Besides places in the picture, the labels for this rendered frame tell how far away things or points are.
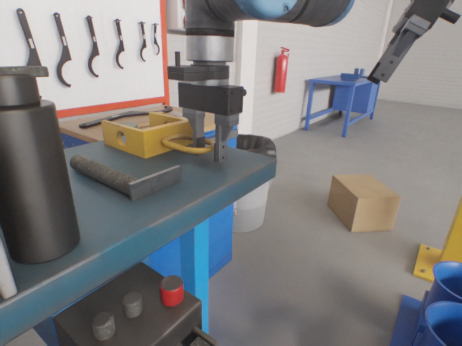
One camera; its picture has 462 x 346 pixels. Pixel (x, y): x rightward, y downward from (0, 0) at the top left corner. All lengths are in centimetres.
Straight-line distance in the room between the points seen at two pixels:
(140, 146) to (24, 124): 37
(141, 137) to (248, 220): 169
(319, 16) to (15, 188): 49
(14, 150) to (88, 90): 205
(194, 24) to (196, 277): 66
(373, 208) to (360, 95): 421
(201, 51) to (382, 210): 219
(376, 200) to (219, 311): 142
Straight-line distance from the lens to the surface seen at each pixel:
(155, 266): 150
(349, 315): 187
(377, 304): 200
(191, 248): 86
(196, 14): 57
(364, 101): 649
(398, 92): 1038
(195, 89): 60
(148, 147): 68
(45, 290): 38
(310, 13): 55
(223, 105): 56
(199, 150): 62
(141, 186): 50
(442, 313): 158
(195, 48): 57
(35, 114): 34
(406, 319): 197
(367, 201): 246
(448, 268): 184
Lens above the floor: 129
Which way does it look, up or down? 23 degrees down
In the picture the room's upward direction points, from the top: 2 degrees clockwise
